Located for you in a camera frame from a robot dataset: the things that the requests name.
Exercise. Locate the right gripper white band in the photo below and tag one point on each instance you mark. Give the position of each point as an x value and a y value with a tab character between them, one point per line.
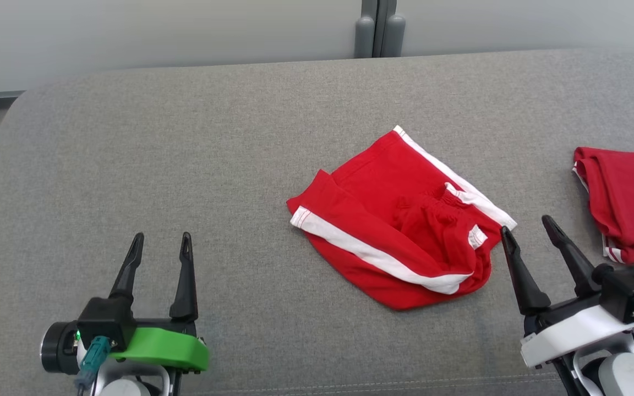
575	335

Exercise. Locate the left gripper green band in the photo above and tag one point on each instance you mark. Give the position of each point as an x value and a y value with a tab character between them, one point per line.
163	346

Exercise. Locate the red Bulls jersey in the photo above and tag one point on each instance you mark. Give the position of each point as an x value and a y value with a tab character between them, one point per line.
383	181

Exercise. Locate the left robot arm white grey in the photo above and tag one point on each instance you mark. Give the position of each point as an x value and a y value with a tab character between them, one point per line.
130	388

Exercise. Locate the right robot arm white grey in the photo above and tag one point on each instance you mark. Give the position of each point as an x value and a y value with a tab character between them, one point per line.
630	377

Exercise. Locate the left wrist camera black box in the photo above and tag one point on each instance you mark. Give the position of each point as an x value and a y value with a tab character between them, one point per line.
105	322

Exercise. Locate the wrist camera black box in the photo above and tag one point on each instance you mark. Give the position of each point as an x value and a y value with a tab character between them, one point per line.
630	291
105	322

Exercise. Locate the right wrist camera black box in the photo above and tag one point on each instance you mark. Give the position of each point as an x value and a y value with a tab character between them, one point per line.
630	291

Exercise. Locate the grey metal partition post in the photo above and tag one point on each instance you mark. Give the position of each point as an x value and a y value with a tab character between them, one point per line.
394	36
364	38

